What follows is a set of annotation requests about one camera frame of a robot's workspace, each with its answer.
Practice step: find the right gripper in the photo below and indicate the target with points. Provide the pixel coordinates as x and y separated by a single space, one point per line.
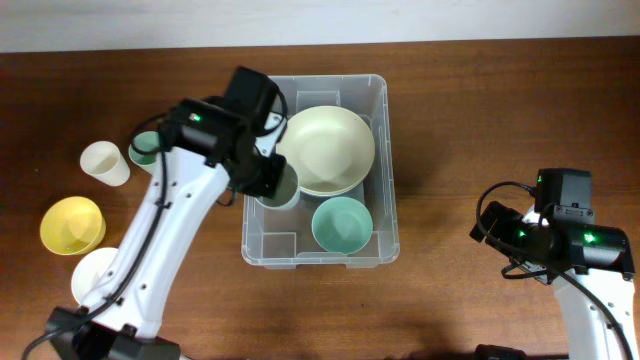
508 219

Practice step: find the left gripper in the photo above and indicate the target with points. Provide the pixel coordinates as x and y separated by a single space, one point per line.
275 164

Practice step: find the grey cup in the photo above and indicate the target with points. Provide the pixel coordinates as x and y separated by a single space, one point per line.
287 192

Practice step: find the beige bowl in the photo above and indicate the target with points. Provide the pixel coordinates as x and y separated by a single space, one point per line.
323 187
326 141

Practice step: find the mint green bowl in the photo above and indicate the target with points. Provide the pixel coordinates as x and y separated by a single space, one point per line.
342 225

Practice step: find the mint green cup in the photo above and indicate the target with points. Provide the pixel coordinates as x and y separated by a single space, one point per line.
141 152

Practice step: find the beige cup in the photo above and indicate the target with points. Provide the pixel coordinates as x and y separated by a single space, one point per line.
103 161

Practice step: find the yellow bowl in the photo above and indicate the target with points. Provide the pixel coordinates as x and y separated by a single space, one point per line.
72 226

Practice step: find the white bowl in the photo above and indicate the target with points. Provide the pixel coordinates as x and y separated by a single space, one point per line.
89 270

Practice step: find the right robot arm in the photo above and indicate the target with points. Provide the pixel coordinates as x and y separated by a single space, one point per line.
558 243

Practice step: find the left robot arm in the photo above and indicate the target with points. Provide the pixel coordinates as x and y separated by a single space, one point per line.
206 147

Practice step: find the clear plastic storage bin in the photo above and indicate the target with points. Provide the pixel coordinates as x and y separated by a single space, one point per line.
283 239

